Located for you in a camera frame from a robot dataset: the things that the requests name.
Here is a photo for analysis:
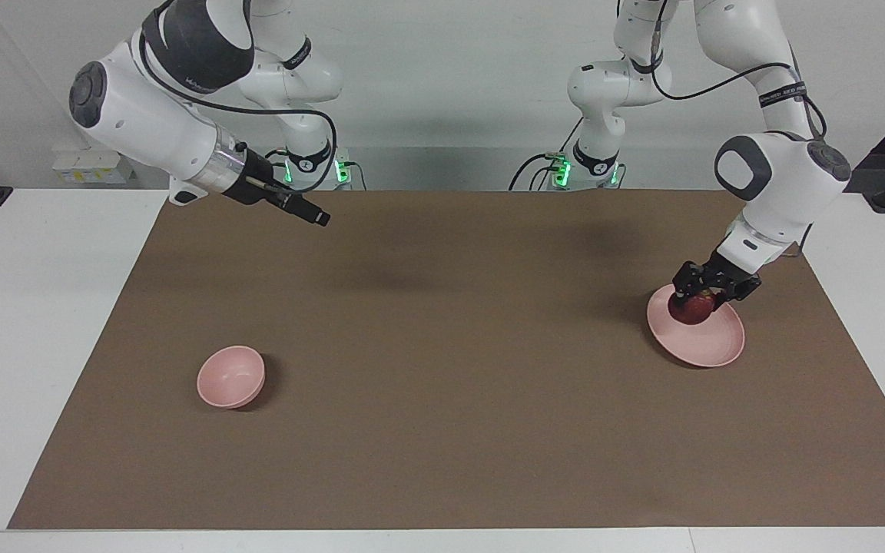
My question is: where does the pink bowl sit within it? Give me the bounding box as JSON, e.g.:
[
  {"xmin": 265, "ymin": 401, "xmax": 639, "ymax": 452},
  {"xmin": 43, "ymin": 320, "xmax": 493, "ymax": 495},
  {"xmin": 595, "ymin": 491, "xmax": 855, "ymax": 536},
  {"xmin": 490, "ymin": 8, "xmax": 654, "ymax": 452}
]
[{"xmin": 197, "ymin": 346, "xmax": 266, "ymax": 409}]

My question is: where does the black base power cable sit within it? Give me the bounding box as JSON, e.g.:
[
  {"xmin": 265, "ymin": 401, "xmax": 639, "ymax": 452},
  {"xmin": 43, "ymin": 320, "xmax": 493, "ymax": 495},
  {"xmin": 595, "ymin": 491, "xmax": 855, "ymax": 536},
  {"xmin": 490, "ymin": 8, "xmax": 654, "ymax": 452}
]
[
  {"xmin": 509, "ymin": 115, "xmax": 586, "ymax": 191},
  {"xmin": 333, "ymin": 156, "xmax": 367, "ymax": 191}
]

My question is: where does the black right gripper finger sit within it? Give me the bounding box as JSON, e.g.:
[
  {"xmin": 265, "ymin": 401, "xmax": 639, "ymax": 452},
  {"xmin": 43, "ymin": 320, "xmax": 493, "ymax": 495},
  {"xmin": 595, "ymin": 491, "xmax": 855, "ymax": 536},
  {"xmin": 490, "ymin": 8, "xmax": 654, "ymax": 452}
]
[{"xmin": 289, "ymin": 195, "xmax": 331, "ymax": 228}]

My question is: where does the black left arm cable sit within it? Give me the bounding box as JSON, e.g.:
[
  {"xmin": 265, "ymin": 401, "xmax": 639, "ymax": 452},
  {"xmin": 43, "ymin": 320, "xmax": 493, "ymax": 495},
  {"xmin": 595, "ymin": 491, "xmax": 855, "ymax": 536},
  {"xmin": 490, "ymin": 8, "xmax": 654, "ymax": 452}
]
[{"xmin": 646, "ymin": 0, "xmax": 829, "ymax": 143}]

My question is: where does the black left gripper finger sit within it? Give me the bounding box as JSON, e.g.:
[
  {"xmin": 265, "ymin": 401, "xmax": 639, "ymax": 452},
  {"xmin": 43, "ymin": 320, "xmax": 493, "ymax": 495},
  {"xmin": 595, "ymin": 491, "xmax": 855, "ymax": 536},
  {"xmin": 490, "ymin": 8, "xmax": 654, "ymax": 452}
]
[
  {"xmin": 719, "ymin": 280, "xmax": 763, "ymax": 310},
  {"xmin": 672, "ymin": 261, "xmax": 709, "ymax": 303}
]

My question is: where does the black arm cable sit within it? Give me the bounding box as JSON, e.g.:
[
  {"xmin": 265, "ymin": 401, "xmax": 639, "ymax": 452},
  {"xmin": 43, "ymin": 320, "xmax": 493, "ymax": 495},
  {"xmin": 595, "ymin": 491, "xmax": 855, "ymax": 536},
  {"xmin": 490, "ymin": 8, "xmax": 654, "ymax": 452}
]
[
  {"xmin": 138, "ymin": 0, "xmax": 338, "ymax": 197},
  {"xmin": 646, "ymin": 0, "xmax": 829, "ymax": 143}
]

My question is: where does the brown table mat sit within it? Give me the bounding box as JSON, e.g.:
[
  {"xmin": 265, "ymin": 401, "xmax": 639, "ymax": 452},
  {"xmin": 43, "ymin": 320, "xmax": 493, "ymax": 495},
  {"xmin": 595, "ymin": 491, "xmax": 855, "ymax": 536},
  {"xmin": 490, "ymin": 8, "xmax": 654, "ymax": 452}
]
[{"xmin": 8, "ymin": 190, "xmax": 885, "ymax": 531}]

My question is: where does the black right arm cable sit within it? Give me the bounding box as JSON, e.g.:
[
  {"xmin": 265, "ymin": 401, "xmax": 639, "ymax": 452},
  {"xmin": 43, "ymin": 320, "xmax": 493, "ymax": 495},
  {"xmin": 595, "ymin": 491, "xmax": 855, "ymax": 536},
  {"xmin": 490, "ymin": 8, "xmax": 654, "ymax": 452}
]
[{"xmin": 138, "ymin": 0, "xmax": 338, "ymax": 197}]

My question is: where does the dark red apple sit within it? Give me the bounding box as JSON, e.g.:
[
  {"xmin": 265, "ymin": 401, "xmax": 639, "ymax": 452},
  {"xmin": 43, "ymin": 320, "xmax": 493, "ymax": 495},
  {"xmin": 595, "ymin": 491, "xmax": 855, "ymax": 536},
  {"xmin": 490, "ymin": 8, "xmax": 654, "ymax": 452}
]
[{"xmin": 668, "ymin": 290, "xmax": 717, "ymax": 326}]

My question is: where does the white socket box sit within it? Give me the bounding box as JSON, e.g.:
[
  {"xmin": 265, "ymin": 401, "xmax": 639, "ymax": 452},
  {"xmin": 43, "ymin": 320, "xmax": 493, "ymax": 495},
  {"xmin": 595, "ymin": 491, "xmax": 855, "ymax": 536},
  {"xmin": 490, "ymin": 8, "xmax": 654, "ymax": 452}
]
[{"xmin": 52, "ymin": 149, "xmax": 135, "ymax": 186}]

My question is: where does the pink plate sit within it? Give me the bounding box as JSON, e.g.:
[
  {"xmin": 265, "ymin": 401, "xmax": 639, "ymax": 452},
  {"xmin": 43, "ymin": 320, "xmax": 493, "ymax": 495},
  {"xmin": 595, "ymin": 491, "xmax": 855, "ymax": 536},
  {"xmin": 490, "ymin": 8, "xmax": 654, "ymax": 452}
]
[{"xmin": 647, "ymin": 284, "xmax": 745, "ymax": 368}]

